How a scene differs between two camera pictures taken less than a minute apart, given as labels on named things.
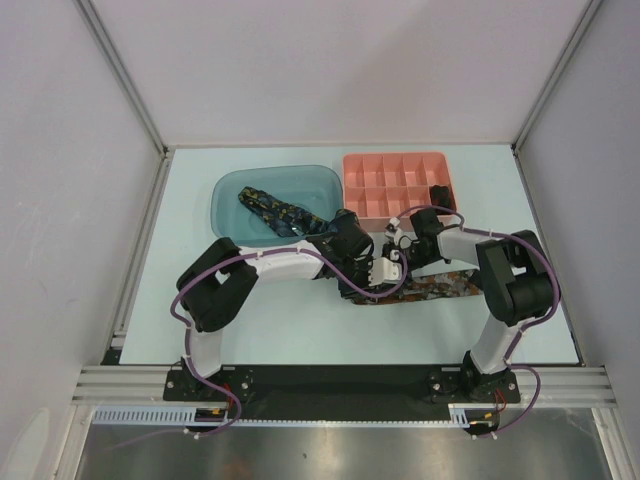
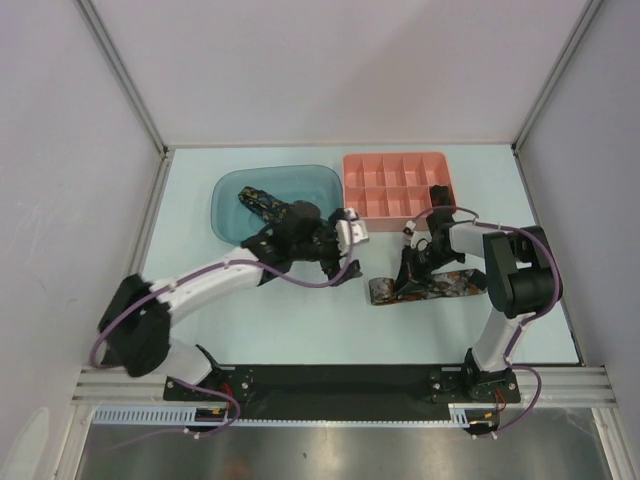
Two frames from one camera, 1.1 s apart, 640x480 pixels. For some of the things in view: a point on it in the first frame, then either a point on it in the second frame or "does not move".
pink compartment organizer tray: (382, 186) does not move
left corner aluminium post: (133, 94) does not move
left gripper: (350, 291) → (332, 268)
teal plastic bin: (315, 190) does not move
